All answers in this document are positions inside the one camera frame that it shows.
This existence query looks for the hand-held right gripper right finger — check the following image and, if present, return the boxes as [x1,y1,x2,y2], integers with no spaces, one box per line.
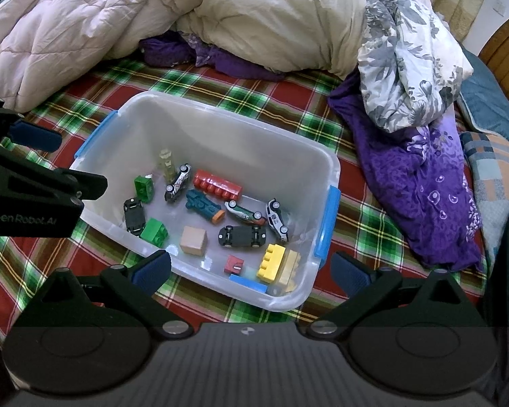
[307,251,480,341]

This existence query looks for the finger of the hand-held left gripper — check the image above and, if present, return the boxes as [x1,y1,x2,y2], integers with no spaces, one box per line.
[0,139,108,200]
[0,93,63,152]

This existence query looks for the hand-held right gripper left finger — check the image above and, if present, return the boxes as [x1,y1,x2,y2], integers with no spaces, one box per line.
[30,249,193,340]

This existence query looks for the green toy block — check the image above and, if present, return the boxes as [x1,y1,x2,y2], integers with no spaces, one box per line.
[140,218,170,247]
[134,174,154,202]

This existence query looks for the wooden cube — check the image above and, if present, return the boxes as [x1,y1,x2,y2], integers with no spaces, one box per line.
[180,226,208,257]

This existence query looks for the black toy car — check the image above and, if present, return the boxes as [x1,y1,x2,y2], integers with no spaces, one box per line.
[218,225,267,249]
[124,197,147,235]

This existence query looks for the cream toy block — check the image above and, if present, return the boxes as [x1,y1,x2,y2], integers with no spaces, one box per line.
[278,249,302,293]

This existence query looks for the teal toy rocket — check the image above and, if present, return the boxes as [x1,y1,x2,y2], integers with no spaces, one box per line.
[186,190,223,223]

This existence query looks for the yellow toy block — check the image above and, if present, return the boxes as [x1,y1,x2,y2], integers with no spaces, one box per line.
[257,244,286,283]

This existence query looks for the white police toy car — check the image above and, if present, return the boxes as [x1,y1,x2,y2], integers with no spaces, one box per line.
[266,198,289,243]

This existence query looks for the blue toy block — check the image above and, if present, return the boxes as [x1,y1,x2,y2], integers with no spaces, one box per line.
[229,274,268,294]

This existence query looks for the green white toy car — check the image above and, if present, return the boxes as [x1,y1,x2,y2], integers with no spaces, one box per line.
[225,200,267,226]

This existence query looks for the clear plastic storage container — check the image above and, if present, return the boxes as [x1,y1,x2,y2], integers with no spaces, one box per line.
[71,91,341,312]

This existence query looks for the silver white toy car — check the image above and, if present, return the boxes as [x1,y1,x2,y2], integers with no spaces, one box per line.
[165,163,192,202]

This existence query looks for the cream translucent toy figure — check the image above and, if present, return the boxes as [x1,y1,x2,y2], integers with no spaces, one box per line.
[159,148,180,183]

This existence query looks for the red studded toy block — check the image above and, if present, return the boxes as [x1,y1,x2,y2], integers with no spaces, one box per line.
[194,170,243,201]

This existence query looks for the pink quilt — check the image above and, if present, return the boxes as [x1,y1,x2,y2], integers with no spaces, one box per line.
[0,0,429,113]

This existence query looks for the purple blanket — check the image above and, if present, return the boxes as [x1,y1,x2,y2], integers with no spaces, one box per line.
[140,36,484,272]

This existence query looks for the pastel checked pillow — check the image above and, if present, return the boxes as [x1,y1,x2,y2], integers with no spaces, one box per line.
[460,129,509,247]

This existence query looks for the red green plaid bedsheet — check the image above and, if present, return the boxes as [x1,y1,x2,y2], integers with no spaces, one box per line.
[0,57,505,348]

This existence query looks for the grey floral white cover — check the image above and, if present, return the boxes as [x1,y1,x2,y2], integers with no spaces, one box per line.
[352,0,476,134]

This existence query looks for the blue pillow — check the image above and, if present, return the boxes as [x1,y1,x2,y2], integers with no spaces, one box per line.
[456,46,509,136]

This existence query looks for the cream duvet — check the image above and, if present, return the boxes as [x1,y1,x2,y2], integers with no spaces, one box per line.
[106,0,367,79]

